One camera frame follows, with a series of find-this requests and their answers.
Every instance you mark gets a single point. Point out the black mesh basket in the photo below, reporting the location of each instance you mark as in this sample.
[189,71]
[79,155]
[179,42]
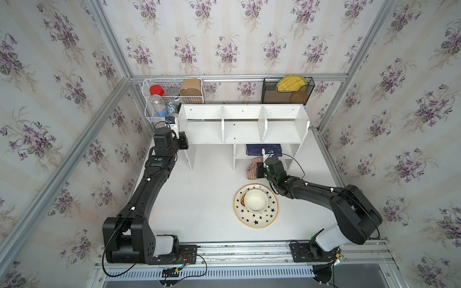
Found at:
[270,94]

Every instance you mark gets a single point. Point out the white wooden bookshelf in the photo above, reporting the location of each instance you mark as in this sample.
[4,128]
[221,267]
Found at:
[237,125]

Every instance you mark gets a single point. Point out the yellow woven fan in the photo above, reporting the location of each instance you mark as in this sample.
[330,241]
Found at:
[291,83]

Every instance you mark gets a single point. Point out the star patterned plate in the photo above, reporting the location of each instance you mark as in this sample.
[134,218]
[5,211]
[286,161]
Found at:
[252,219]

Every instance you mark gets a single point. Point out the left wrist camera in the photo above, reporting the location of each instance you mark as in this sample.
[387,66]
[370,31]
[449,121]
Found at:
[172,123]

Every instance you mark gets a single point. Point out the white wire basket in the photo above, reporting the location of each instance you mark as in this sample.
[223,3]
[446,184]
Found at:
[171,97]

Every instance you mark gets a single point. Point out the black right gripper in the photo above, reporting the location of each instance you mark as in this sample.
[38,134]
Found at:
[259,167]

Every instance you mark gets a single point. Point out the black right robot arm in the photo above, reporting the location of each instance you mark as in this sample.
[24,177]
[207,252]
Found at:
[357,219]

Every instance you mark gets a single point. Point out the brown paper box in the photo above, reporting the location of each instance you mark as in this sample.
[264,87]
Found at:
[191,87]

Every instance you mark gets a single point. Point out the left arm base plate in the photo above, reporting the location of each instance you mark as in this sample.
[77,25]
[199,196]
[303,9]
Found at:
[184,254]

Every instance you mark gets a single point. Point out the round cork coaster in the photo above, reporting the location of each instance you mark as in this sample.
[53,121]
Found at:
[299,97]

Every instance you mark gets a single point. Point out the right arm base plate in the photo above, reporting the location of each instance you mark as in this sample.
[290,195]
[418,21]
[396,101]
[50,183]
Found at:
[304,252]

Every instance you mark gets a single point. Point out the dark blue book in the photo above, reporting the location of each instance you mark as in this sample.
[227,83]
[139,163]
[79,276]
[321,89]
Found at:
[256,149]

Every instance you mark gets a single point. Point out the clear plastic bottle blue label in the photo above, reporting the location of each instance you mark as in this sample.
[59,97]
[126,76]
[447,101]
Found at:
[159,106]

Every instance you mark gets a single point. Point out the red lidded jar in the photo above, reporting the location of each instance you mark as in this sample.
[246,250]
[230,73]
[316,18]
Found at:
[156,90]

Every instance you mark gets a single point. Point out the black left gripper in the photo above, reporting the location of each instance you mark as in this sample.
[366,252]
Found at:
[183,139]

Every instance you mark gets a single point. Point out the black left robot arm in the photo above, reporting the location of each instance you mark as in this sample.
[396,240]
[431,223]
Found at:
[128,237]

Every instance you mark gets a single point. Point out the cream ceramic bowl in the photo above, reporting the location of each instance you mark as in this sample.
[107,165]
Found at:
[255,201]

